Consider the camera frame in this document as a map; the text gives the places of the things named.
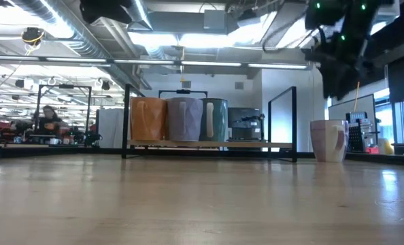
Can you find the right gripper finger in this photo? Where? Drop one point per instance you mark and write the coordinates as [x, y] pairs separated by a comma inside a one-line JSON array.
[[341, 81]]

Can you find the orange faceted mug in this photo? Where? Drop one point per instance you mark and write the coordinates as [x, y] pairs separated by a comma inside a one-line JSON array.
[[147, 119]]

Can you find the purple faceted mug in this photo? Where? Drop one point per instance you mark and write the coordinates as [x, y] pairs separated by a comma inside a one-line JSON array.
[[185, 119]]

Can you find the black coffee machine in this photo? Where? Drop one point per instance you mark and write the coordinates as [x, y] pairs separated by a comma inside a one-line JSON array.
[[244, 124]]

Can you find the white partition board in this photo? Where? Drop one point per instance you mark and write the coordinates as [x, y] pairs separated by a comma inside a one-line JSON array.
[[351, 107]]

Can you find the pink and white faceted mug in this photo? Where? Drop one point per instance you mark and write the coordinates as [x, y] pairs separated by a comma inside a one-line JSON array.
[[324, 143]]

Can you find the small red box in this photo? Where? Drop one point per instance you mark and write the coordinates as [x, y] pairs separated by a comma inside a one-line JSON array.
[[372, 150]]

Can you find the yellow rounded object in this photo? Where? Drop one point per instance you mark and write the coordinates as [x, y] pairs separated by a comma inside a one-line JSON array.
[[386, 147]]

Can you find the long ceiling light bar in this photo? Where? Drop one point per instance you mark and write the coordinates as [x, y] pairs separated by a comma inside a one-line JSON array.
[[222, 63]]

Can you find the person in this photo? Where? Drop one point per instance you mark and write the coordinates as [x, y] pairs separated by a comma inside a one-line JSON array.
[[49, 122]]

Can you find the small white mug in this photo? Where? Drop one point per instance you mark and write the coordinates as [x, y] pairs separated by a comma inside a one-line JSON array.
[[54, 141]]

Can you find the wooden shelf black metal frame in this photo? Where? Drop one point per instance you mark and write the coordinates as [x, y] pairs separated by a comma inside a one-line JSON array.
[[263, 144]]

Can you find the grey wall vent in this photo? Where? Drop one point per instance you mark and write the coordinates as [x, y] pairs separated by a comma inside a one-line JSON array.
[[239, 85], [186, 84]]

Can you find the black background rig frame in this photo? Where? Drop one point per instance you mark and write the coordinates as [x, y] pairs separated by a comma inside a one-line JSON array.
[[38, 98], [183, 91]]

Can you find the white partition wall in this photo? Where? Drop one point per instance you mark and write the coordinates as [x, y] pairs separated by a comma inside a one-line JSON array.
[[110, 129]]

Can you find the black aluminium rig frame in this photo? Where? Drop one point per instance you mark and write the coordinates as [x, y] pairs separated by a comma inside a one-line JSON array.
[[52, 152]]

